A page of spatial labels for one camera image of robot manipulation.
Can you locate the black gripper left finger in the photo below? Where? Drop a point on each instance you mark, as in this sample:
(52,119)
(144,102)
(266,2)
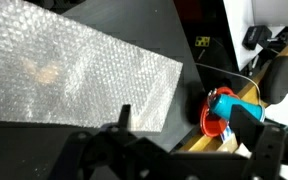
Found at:
(117,153)

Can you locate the black computer mouse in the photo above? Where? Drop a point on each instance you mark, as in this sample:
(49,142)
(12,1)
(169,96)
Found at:
(279,78)

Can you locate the white bubble wrap sheet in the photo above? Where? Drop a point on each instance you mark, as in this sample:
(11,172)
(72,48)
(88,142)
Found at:
(77,76)

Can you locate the small black device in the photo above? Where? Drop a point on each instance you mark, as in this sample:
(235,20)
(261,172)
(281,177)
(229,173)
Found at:
(257,36)

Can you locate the teal plastic cup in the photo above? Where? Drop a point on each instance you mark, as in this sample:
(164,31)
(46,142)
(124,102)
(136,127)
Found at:
(224,104)

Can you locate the wooden desk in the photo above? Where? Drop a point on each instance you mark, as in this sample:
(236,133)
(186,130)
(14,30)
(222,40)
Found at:
(250,90)

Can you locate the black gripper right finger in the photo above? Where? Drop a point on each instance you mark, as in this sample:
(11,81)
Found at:
(267,146)

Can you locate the red plastic bowl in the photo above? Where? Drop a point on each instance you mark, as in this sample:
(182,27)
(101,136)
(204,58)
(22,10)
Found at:
(212,125)

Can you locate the yellow black tag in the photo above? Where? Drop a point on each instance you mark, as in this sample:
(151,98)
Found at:
(202,41)

